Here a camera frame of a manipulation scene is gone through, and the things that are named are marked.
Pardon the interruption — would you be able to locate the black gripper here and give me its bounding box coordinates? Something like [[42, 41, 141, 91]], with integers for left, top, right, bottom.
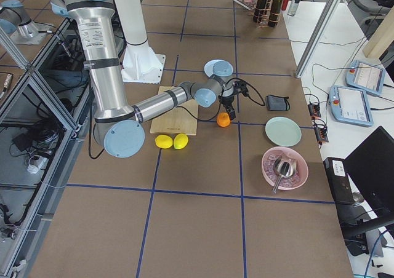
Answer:
[[219, 85, 236, 119]]

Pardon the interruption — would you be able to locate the orange mandarin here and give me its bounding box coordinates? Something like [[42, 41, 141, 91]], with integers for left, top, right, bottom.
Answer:
[[216, 112, 231, 127]]

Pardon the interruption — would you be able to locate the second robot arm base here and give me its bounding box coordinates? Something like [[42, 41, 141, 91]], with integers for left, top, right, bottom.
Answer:
[[1, 0, 47, 45]]

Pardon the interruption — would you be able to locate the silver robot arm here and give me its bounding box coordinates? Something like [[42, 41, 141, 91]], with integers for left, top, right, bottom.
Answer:
[[51, 0, 235, 158]]

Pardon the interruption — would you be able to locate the light blue plate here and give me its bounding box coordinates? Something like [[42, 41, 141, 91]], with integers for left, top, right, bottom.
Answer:
[[204, 59, 220, 77]]

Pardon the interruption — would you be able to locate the light green plate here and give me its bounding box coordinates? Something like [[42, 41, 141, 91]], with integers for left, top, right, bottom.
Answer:
[[265, 117, 302, 147]]

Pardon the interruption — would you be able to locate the bamboo cutting board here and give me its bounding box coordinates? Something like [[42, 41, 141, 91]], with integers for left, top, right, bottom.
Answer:
[[150, 98, 198, 135]]

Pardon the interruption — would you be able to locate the folded grey cloth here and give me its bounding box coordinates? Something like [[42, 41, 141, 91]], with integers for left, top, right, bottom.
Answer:
[[266, 95, 290, 111]]

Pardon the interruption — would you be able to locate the yellow lemon right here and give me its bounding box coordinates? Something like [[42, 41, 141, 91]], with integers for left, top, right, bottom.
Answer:
[[173, 133, 189, 149]]

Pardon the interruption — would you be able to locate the yellow lemon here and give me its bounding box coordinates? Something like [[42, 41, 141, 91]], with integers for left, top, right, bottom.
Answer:
[[155, 135, 173, 149], [173, 133, 189, 149]]

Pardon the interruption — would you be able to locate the yellow lemon left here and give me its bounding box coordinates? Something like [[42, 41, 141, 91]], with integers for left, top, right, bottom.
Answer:
[[155, 135, 173, 149]]

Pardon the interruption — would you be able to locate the pink bowl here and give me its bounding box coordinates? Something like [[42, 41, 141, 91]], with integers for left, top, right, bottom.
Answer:
[[262, 146, 308, 193]]

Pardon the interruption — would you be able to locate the metal scoop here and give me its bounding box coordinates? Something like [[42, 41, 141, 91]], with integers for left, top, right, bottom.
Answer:
[[271, 154, 297, 193]]

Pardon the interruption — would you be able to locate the black power strip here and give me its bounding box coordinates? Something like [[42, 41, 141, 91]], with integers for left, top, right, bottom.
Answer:
[[308, 103, 329, 146]]

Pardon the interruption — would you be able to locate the dark wine bottle left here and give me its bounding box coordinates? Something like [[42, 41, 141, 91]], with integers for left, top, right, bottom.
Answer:
[[253, 0, 267, 23]]

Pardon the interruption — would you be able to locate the dark wine bottle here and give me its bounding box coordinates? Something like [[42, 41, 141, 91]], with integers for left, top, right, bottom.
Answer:
[[253, 0, 267, 23], [268, 0, 283, 27]]

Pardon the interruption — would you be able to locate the dark wine bottle right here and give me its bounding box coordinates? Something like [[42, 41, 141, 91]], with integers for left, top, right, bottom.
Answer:
[[268, 0, 283, 27]]

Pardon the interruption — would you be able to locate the blue teach pendant near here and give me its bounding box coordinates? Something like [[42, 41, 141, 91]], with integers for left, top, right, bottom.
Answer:
[[329, 85, 374, 127]]

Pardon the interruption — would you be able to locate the blue teach pendant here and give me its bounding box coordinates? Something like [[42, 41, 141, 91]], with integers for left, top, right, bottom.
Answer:
[[329, 85, 374, 127], [345, 60, 386, 96]]

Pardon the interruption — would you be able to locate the black computer box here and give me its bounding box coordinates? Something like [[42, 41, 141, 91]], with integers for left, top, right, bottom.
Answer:
[[323, 157, 355, 205]]

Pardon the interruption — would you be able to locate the clear water bottle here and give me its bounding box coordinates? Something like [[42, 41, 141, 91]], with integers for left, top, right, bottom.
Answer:
[[287, 0, 301, 17]]

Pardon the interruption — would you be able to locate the blue teach pendant far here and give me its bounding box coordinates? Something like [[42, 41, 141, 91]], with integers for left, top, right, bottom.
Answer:
[[345, 60, 386, 96]]

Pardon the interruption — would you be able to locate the black monitor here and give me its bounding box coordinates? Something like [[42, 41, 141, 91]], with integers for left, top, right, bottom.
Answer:
[[345, 126, 393, 216]]

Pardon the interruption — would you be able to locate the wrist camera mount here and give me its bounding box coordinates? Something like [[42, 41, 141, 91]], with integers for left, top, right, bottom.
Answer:
[[233, 80, 249, 97]]

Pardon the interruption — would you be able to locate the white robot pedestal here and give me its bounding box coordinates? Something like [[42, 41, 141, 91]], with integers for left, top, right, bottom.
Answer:
[[115, 0, 166, 84]]

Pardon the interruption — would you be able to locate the copper wire bottle rack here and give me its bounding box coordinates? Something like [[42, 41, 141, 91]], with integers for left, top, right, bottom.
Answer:
[[256, 0, 273, 28]]

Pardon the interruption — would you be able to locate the aluminium frame post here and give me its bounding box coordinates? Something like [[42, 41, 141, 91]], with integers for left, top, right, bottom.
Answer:
[[295, 0, 341, 78]]

